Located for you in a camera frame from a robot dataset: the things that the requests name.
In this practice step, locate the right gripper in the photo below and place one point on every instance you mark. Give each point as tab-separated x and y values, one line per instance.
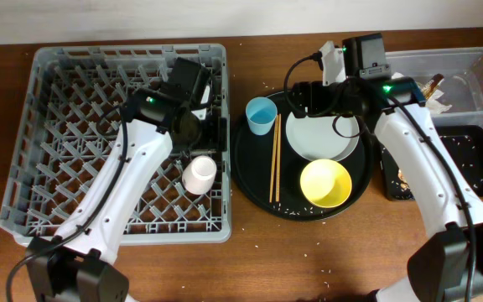
318	106

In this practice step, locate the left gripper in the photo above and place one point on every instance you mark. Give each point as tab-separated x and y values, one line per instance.
214	124

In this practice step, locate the light blue plastic cup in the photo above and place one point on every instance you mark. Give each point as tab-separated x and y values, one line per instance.
261	113

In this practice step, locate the pink plastic cup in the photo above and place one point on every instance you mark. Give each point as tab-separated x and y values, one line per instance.
199	175

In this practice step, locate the yellow bowl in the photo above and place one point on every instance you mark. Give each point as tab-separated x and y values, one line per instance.
325	183

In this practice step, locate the gold foil wrapper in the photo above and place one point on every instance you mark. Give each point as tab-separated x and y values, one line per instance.
432	85

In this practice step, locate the white tissue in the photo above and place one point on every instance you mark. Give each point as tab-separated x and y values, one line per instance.
436	102

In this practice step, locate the peanut shells and rice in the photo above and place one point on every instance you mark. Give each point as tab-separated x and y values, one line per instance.
403	183

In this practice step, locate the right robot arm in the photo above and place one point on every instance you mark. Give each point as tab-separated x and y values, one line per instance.
358	82

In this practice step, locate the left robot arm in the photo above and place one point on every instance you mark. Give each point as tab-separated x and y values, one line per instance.
77	264

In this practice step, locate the clear plastic waste bin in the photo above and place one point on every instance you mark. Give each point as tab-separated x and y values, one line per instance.
462	87

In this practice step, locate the grey dishwasher rack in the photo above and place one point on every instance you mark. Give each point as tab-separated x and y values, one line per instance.
67	130

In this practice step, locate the black rectangular waste bin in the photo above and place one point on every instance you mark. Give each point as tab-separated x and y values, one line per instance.
465	146

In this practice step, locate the right wooden chopstick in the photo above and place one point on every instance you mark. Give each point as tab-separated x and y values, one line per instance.
278	157

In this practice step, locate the wooden chopstick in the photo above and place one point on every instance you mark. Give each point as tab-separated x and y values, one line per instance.
278	157
274	153

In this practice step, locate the round black tray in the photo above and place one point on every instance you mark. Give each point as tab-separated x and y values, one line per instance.
251	159

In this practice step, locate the white round plate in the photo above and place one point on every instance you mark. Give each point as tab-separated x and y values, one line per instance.
315	138

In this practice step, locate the left wooden chopstick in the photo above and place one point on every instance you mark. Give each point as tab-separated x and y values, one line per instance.
274	153

